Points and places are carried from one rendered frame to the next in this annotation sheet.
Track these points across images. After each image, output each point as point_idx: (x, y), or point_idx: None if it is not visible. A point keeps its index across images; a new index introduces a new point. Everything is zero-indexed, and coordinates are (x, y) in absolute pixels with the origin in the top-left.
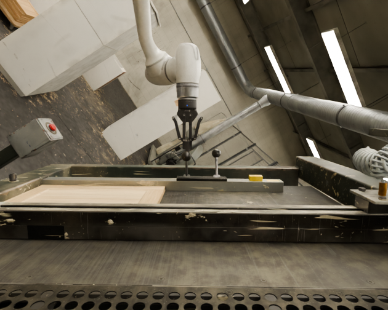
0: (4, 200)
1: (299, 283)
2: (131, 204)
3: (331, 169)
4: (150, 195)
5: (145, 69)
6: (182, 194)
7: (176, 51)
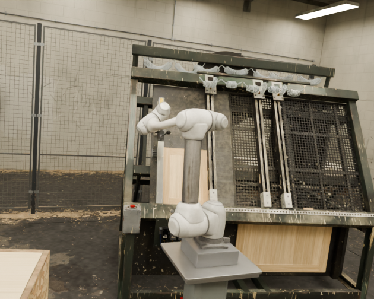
0: None
1: (228, 121)
2: (209, 152)
3: (170, 79)
4: (178, 152)
5: (146, 133)
6: (168, 140)
7: (167, 113)
